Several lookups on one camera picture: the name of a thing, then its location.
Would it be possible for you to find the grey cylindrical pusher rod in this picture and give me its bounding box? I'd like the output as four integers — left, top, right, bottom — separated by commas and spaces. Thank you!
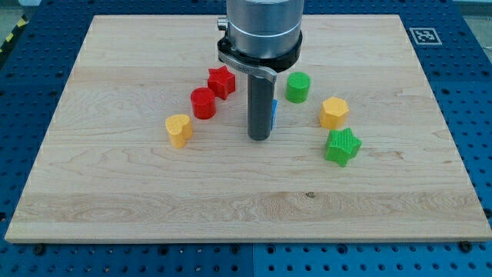
247, 75, 274, 141

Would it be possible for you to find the black tool clamp flange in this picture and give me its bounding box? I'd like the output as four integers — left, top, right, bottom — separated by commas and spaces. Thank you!
217, 33, 303, 83

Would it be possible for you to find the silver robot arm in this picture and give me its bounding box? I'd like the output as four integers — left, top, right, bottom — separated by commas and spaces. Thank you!
217, 0, 304, 141

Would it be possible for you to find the yellow hexagon block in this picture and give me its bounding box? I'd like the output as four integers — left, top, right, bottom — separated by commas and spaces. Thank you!
318, 97, 349, 129

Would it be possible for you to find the blue block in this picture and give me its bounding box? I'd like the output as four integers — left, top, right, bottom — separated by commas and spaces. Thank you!
270, 99, 278, 131

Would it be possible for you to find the green cylinder block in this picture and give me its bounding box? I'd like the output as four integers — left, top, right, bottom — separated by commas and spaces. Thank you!
285, 72, 311, 103

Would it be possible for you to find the red star block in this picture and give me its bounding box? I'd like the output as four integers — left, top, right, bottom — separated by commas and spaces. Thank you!
208, 65, 236, 100

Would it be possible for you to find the red cylinder block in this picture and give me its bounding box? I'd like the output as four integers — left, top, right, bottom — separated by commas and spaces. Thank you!
191, 87, 216, 119

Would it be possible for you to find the yellow heart block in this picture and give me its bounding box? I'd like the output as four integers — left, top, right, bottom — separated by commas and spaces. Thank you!
165, 114, 193, 149

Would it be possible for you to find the green star block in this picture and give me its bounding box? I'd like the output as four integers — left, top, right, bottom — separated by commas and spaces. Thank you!
324, 128, 362, 167

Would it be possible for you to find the wooden board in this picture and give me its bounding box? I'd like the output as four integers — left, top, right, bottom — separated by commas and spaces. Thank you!
5, 15, 491, 244

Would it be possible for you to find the white fiducial marker tag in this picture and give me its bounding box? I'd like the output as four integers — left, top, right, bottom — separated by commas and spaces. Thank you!
409, 27, 442, 45

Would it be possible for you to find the yellow black hazard tape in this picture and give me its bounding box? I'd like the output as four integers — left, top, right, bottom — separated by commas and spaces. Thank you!
1, 14, 29, 67

